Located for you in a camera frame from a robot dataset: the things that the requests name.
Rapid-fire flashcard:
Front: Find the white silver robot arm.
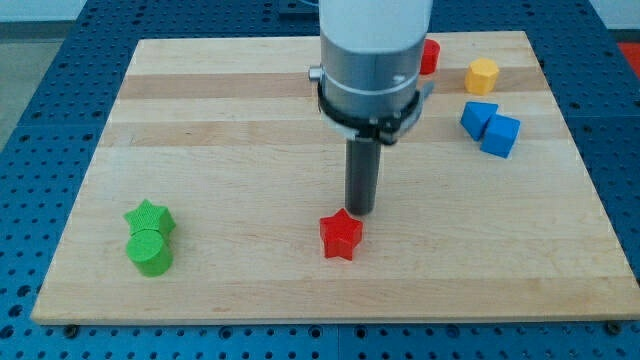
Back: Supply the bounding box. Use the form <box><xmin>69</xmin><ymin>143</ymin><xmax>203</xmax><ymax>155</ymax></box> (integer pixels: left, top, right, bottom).
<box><xmin>309</xmin><ymin>0</ymin><xmax>433</xmax><ymax>145</ymax></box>

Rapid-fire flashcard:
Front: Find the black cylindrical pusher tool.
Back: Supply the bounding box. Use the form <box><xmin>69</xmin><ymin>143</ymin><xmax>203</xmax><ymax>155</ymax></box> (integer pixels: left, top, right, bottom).
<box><xmin>345</xmin><ymin>141</ymin><xmax>381</xmax><ymax>216</ymax></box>

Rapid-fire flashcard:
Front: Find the red star block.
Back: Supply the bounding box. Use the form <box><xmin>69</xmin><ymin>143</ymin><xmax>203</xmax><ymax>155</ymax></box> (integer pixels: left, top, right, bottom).
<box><xmin>319</xmin><ymin>208</ymin><xmax>364</xmax><ymax>261</ymax></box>

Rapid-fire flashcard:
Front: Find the wooden board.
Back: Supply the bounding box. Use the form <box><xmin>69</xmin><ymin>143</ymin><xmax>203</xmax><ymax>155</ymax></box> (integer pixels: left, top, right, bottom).
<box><xmin>32</xmin><ymin>31</ymin><xmax>639</xmax><ymax>325</ymax></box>

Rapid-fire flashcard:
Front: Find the green star block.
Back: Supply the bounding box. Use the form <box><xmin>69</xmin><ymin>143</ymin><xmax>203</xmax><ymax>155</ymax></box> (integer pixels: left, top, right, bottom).
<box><xmin>123</xmin><ymin>199</ymin><xmax>176</xmax><ymax>239</ymax></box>

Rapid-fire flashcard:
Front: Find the blue triangle block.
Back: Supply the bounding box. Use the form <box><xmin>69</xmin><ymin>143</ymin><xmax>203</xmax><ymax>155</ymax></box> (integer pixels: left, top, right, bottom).
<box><xmin>460</xmin><ymin>101</ymin><xmax>499</xmax><ymax>141</ymax></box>

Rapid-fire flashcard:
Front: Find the red cylinder block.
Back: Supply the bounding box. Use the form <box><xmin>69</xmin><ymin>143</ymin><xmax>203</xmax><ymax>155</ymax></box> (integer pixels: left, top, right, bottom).
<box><xmin>420</xmin><ymin>38</ymin><xmax>441</xmax><ymax>75</ymax></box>

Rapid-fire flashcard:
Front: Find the green cylinder block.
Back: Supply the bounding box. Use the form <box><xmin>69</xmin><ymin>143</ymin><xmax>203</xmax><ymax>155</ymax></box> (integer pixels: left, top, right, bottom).
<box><xmin>126</xmin><ymin>230</ymin><xmax>173</xmax><ymax>277</ymax></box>

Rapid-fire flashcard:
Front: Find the blue cube block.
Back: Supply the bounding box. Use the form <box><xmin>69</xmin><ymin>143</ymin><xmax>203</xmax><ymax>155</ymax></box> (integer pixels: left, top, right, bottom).
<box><xmin>480</xmin><ymin>114</ymin><xmax>521</xmax><ymax>158</ymax></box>

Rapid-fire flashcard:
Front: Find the yellow hexagon block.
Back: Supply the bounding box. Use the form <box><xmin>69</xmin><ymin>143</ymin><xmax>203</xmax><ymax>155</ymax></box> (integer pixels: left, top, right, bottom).
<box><xmin>464</xmin><ymin>58</ymin><xmax>500</xmax><ymax>95</ymax></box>

